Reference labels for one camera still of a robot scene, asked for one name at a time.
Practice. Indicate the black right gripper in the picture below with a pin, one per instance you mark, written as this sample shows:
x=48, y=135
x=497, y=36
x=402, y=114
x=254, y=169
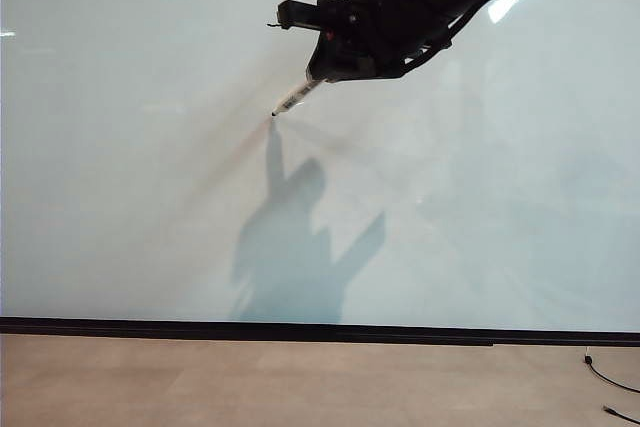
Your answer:
x=395, y=22

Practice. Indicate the white marker pen black tip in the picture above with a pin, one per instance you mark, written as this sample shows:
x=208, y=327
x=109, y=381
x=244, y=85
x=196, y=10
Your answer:
x=295, y=95

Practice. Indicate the white glossy whiteboard black frame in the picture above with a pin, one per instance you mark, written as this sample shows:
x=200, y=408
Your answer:
x=150, y=172

